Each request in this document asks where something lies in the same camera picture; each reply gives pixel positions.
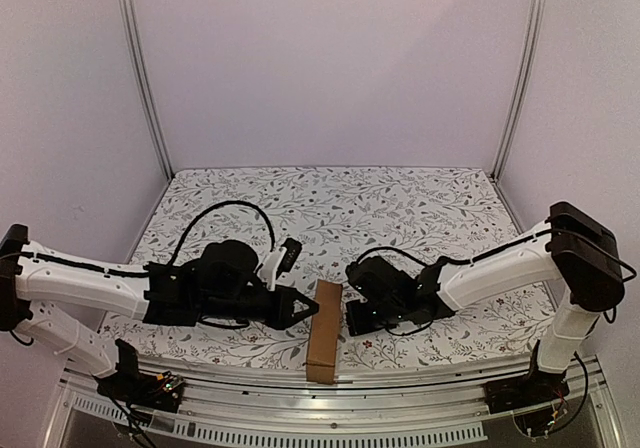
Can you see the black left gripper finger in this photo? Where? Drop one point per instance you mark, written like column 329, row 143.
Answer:
column 286, row 320
column 297, row 302

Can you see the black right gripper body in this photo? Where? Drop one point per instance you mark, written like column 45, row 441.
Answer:
column 361, row 298

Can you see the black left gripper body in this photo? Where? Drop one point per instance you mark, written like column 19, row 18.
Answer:
column 272, row 317

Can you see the brown cardboard box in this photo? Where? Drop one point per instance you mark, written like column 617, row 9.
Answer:
column 321, row 359

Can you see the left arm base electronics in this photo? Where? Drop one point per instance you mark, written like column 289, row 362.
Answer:
column 163, row 391

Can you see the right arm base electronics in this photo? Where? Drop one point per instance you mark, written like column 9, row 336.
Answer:
column 532, row 392

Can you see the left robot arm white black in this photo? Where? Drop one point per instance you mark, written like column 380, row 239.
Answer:
column 227, row 281

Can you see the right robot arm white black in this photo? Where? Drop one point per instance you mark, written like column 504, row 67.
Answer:
column 568, row 246

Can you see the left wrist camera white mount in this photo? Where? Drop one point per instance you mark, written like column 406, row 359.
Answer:
column 279, row 261

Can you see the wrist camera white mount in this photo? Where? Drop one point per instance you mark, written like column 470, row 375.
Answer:
column 279, row 261
column 353, row 273

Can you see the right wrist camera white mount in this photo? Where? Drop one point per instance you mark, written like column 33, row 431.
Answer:
column 353, row 273

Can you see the aluminium front rail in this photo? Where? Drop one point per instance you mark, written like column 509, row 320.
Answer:
column 440, row 406

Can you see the left aluminium frame post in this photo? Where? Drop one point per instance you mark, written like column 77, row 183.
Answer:
column 136, row 54

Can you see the aluminium frame post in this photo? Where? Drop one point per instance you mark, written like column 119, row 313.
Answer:
column 136, row 54
column 518, row 98

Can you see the right aluminium frame post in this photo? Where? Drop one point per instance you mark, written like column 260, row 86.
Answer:
column 518, row 98

